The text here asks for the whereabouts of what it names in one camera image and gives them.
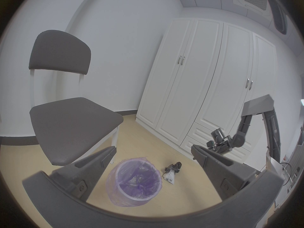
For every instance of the purple plastic bag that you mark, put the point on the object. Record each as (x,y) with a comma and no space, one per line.
(114,186)

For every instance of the white trash bin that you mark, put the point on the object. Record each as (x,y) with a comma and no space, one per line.
(140,196)

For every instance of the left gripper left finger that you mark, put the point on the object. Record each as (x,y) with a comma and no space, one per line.
(80,174)

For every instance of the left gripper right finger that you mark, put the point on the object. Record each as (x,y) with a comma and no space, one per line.
(225,174)

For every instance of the black plastic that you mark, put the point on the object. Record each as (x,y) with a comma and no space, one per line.
(173,167)

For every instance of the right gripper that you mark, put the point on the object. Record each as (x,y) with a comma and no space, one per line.
(224,148)

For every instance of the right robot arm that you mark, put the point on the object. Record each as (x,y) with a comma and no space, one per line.
(258,103)

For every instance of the white wardrobe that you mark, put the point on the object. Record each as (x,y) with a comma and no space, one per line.
(190,79)

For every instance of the grey and white chair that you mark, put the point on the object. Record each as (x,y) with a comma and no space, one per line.
(71,127)

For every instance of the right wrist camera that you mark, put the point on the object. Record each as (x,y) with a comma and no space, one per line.
(210,144)

